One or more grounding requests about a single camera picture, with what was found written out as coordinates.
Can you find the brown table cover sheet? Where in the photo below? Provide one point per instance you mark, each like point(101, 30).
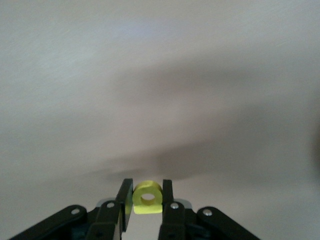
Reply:
point(160, 75)

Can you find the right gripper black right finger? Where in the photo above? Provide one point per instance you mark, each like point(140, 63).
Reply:
point(172, 220)

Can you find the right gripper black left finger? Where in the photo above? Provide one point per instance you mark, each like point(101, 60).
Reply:
point(105, 220)

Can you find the yellow letter a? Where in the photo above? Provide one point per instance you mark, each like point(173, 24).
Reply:
point(150, 186)

